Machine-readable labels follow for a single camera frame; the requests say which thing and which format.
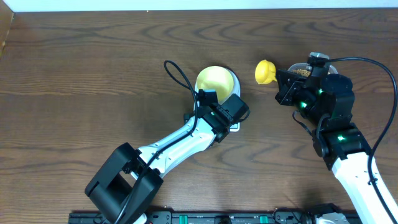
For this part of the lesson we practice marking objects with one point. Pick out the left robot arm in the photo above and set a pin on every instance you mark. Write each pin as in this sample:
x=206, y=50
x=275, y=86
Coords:
x=128, y=181

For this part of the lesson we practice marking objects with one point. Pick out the clear plastic container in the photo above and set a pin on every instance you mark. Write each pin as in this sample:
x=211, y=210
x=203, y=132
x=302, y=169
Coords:
x=331, y=70

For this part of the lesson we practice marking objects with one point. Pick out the pile of soybeans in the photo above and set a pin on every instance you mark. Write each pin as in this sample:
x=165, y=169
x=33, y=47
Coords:
x=302, y=72

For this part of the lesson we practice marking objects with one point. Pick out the yellow measuring scoop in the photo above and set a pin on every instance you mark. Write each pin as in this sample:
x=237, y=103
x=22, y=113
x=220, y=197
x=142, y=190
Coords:
x=265, y=72

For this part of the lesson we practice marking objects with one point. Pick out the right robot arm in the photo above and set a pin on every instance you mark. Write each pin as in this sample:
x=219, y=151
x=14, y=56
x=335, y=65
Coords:
x=326, y=100

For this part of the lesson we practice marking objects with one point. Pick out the pale yellow plastic bowl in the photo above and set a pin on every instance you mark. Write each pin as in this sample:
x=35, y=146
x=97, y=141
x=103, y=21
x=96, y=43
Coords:
x=214, y=81

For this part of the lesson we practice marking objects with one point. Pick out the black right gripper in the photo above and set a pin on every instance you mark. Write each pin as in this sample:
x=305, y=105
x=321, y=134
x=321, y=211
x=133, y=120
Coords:
x=285, y=91

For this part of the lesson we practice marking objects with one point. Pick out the cardboard panel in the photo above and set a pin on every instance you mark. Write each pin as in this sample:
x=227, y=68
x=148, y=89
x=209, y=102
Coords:
x=6, y=18

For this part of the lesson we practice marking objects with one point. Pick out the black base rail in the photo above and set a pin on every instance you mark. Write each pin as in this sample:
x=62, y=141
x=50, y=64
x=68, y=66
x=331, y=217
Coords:
x=323, y=213

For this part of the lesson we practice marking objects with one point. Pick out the white digital kitchen scale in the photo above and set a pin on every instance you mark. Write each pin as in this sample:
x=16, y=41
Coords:
x=237, y=90

